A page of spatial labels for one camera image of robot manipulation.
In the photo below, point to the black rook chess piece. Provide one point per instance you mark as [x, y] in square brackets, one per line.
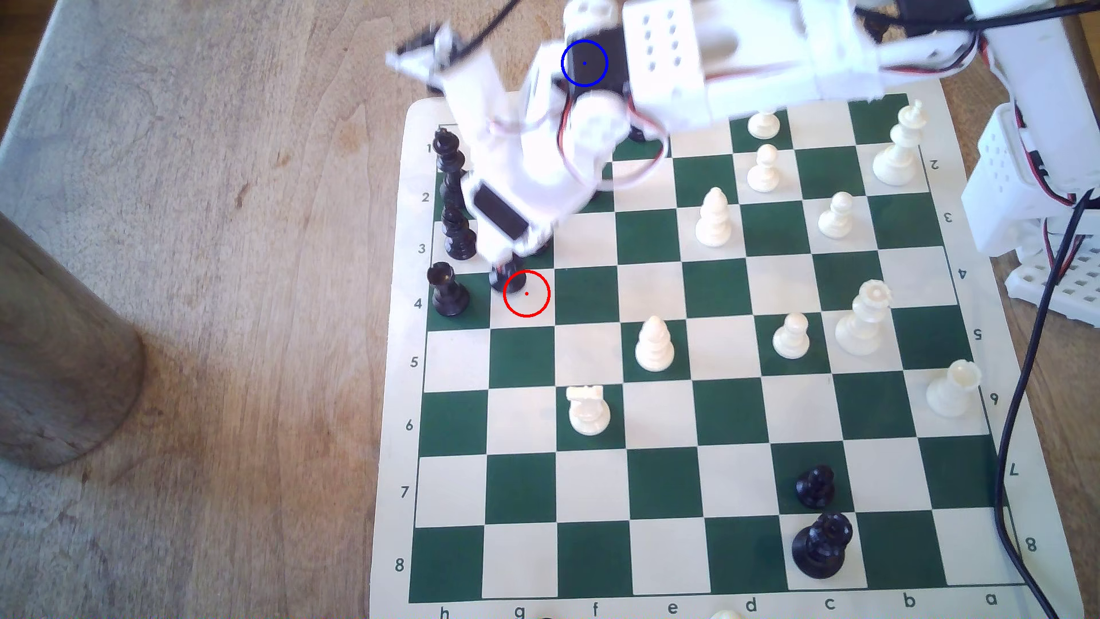
[448, 292]

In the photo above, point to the green and cream chessboard mat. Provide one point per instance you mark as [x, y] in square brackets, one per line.
[670, 481]

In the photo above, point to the white bishop chess piece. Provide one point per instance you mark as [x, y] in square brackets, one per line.
[655, 348]
[713, 222]

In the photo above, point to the white rook chess piece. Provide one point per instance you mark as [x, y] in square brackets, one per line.
[952, 391]

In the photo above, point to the white knight chess piece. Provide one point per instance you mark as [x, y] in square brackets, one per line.
[589, 413]

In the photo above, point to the white queen chess piece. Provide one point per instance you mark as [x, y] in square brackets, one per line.
[862, 322]

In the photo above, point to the white pawn chess piece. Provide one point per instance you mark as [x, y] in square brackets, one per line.
[763, 172]
[763, 126]
[791, 340]
[836, 219]

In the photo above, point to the black queen chess piece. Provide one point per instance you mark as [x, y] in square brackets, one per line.
[821, 546]

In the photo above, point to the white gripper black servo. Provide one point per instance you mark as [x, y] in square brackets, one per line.
[499, 213]

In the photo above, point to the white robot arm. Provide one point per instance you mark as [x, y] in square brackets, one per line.
[756, 51]

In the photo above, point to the white king chess piece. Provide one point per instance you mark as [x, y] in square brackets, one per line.
[898, 155]

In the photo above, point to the black king chess piece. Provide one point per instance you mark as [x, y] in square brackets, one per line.
[448, 159]

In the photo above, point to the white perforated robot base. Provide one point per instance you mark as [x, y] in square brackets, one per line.
[1061, 288]

